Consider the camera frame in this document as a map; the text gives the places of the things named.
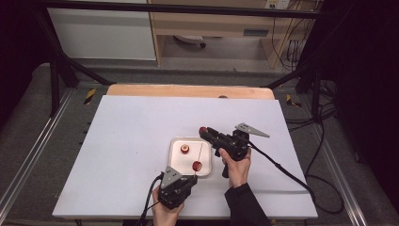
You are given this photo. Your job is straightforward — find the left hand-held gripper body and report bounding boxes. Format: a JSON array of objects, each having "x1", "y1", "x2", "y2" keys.
[{"x1": 157, "y1": 165, "x2": 191, "y2": 210}]

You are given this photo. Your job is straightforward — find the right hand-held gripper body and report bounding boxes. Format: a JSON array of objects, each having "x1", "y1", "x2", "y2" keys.
[{"x1": 214, "y1": 122, "x2": 271, "y2": 162}]

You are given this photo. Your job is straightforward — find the white square tray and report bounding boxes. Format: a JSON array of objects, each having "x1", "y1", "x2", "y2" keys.
[{"x1": 168, "y1": 136, "x2": 214, "y2": 177}]

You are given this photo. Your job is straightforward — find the person's left hand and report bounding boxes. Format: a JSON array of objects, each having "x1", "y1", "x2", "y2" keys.
[{"x1": 152, "y1": 186, "x2": 186, "y2": 226}]

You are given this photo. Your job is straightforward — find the person's right hand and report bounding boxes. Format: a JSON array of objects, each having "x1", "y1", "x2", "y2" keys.
[{"x1": 218, "y1": 147, "x2": 253, "y2": 189}]

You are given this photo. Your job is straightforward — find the light wooden table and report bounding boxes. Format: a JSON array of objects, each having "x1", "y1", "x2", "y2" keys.
[{"x1": 105, "y1": 83, "x2": 277, "y2": 101}]

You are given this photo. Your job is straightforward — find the yellow black hazard tape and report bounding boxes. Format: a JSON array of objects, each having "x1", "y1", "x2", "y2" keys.
[
  {"x1": 285, "y1": 93, "x2": 302, "y2": 108},
  {"x1": 83, "y1": 88, "x2": 97, "y2": 105}
]

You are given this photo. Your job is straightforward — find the white chair base with wheel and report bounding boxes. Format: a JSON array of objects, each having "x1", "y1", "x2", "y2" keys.
[{"x1": 173, "y1": 34, "x2": 207, "y2": 49}]

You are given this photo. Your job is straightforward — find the wooden desk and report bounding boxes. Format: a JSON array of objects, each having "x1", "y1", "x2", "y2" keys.
[{"x1": 147, "y1": 0, "x2": 318, "y2": 69}]

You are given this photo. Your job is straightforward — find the white power strip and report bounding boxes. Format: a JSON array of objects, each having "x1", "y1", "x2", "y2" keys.
[{"x1": 264, "y1": 0, "x2": 291, "y2": 10}]

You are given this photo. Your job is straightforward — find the white cabinet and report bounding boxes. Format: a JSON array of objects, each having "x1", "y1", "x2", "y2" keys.
[{"x1": 46, "y1": 0, "x2": 157, "y2": 61}]

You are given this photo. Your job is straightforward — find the dark curtain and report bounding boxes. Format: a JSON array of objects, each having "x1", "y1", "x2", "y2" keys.
[
  {"x1": 323, "y1": 0, "x2": 399, "y2": 208},
  {"x1": 0, "y1": 0, "x2": 43, "y2": 130}
]

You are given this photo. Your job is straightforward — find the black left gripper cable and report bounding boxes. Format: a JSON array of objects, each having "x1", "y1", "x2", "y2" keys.
[{"x1": 136, "y1": 173, "x2": 166, "y2": 226}]

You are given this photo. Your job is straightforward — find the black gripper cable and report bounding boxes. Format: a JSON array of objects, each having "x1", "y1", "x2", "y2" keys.
[
  {"x1": 136, "y1": 173, "x2": 166, "y2": 226},
  {"x1": 248, "y1": 140, "x2": 344, "y2": 215}
]

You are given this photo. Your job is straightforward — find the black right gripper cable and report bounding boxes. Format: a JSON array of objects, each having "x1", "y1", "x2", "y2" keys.
[{"x1": 248, "y1": 140, "x2": 344, "y2": 215}]

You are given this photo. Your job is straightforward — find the black floor cables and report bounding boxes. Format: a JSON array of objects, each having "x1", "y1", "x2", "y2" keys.
[{"x1": 283, "y1": 78, "x2": 341, "y2": 134}]

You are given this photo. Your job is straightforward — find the aluminium floor rail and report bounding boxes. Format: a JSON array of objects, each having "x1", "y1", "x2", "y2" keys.
[
  {"x1": 309, "y1": 123, "x2": 369, "y2": 226},
  {"x1": 0, "y1": 89, "x2": 75, "y2": 218}
]

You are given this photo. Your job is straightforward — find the hanging black cables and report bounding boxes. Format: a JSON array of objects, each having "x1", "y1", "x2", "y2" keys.
[{"x1": 270, "y1": 0, "x2": 319, "y2": 73}]

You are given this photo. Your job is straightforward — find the black metal frame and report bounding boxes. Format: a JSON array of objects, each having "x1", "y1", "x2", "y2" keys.
[{"x1": 31, "y1": 0, "x2": 333, "y2": 119}]

